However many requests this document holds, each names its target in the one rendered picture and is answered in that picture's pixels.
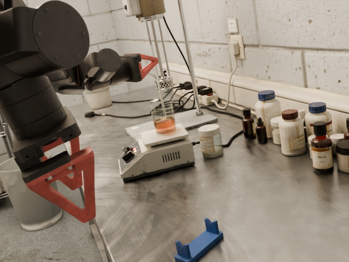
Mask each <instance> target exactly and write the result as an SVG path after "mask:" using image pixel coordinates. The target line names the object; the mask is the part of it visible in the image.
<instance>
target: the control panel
mask: <svg viewBox="0 0 349 262"><path fill-rule="evenodd" d="M130 148H133V149H134V148H135V149H134V150H132V153H133V154H135V157H134V158H133V159H132V160H131V161H130V162H129V163H126V162H125V161H124V160H123V159H122V157H123V156H124V154H125V153H123V154H122V155H121V156H120V157H119V162H120V170H121V171H123V170H124V169H125V168H126V167H127V166H128V165H129V164H130V163H131V162H133V161H134V160H135V159H136V158H137V157H138V156H139V155H140V154H141V153H142V152H141V149H140V146H139V143H138V141H137V142H135V143H134V144H133V145H132V146H131V147H130ZM135 150H136V152H134V151H135Z"/></svg>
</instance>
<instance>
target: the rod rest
mask: <svg viewBox="0 0 349 262"><path fill-rule="evenodd" d="M204 220H205V225H206V230H205V231H204V232H203V233H202V234H200V235H199V236H198V237H197V238H196V239H194V240H193V241H192V242H191V243H189V244H187V243H186V244H185V245H182V244H181V242H180V241H178V240H177V241H175V243H176V248H177V254H176V255H175V256H174V258H175V261H176V262H196V261H197V260H198V259H199V258H200V257H201V256H202V255H204V254H205V253H206V252H207V251H208V250H209V249H210V248H211V247H213V246H214V245H215V244H216V243H217V242H218V241H219V240H221V239H222V238H223V232H222V231H219V228H218V222H217V220H214V221H213V222H211V221H210V220H209V219H208V218H205V219H204Z"/></svg>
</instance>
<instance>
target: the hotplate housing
mask: <svg viewBox="0 0 349 262"><path fill-rule="evenodd" d="M137 141H138V143H139V146H140V149H141V152H142V153H141V154H140V155H139V156H138V157H137V158H136V159H135V160H134V161H133V162H131V163H130V164H129V165H128V166H127V167H126V168H125V169H124V170H123V171H121V170H120V176H121V178H123V181H128V180H132V179H136V178H140V177H144V176H148V175H153V174H157V173H161V172H165V171H169V170H172V169H176V168H180V167H185V166H189V165H193V164H195V162H194V160H195V155H194V150H193V146H194V145H196V143H195V142H192V141H191V140H190V138H189V137H187V138H183V139H179V140H175V141H170V142H166V143H162V144H158V145H154V146H150V147H145V146H144V143H143V141H142V138H141V139H139V140H137ZM118 162H119V159H118ZM119 169H120V162H119Z"/></svg>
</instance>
